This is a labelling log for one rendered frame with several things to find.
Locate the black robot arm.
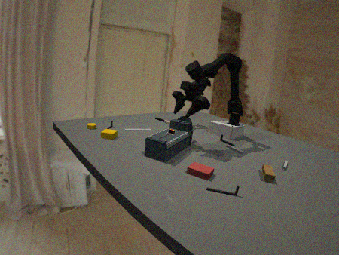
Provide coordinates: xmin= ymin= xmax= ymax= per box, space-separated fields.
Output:
xmin=180 ymin=53 xmax=244 ymax=126

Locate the red rectangular block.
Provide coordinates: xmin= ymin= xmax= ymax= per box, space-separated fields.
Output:
xmin=187 ymin=162 xmax=214 ymax=180

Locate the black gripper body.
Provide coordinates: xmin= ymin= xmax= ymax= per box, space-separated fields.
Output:
xmin=172 ymin=84 xmax=210 ymax=109

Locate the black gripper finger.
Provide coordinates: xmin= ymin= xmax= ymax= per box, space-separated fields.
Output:
xmin=174 ymin=96 xmax=185 ymax=114
xmin=185 ymin=100 xmax=203 ymax=118

